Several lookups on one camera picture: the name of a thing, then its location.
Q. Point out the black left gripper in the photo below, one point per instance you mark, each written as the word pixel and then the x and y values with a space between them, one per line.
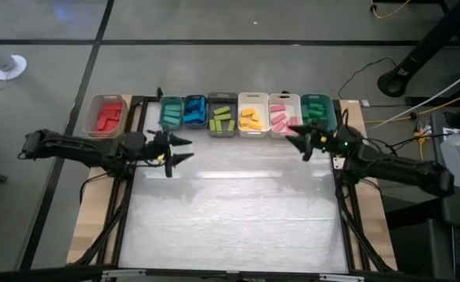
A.
pixel 157 149

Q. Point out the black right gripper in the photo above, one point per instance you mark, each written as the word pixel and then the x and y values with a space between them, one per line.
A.
pixel 327 143

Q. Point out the blue rectangular block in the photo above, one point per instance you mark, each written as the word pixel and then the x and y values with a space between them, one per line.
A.
pixel 194 116
pixel 202 105
pixel 192 110
pixel 193 103

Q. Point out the lime green block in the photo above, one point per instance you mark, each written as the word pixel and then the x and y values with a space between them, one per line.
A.
pixel 222 110
pixel 231 125
pixel 218 125
pixel 222 117
pixel 212 125

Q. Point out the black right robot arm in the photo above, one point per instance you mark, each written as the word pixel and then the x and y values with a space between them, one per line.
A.
pixel 402 170

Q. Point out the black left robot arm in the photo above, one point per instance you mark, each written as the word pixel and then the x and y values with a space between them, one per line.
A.
pixel 77 150

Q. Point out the pink rectangular block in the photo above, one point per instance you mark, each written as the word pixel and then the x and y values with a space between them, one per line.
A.
pixel 293 120
pixel 279 126
pixel 277 108
pixel 278 118

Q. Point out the blue plastic bin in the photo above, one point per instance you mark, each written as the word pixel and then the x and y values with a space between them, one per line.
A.
pixel 195 125

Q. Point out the white plastic bin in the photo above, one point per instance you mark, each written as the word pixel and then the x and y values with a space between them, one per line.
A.
pixel 253 102
pixel 292 107

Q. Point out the green plastic bin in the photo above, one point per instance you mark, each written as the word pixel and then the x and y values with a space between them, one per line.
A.
pixel 330 113

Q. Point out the teal plastic bin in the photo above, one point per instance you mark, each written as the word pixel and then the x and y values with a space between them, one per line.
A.
pixel 161 113

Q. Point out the yellow rectangular block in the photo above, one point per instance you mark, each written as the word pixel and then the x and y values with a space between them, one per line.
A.
pixel 255 125

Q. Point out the yellow cube block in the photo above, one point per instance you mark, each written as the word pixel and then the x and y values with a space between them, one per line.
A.
pixel 247 112

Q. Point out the grey plastic bin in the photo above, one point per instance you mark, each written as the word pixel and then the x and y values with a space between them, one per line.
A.
pixel 222 98

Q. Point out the red block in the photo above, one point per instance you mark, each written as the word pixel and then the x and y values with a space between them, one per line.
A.
pixel 114 124
pixel 114 106
pixel 106 114
pixel 101 123

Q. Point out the clear plastic bin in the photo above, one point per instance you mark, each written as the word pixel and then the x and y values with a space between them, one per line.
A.
pixel 89 117

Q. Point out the wooden table board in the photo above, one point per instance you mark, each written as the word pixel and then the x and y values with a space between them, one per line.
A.
pixel 370 219
pixel 92 207

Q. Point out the black floor stand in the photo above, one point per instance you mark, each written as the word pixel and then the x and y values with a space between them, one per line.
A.
pixel 421 47

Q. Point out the black cart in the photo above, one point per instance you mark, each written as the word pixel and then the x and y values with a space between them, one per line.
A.
pixel 429 243

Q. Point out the white floor stand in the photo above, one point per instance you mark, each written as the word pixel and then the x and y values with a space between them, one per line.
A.
pixel 2 64

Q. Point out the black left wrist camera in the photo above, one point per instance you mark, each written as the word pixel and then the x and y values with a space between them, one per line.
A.
pixel 133 142

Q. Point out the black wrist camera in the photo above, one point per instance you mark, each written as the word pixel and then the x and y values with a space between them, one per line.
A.
pixel 351 137
pixel 133 142

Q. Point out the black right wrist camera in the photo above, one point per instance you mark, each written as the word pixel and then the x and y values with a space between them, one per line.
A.
pixel 351 137

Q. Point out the black table frame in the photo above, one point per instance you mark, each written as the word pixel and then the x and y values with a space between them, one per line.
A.
pixel 347 235

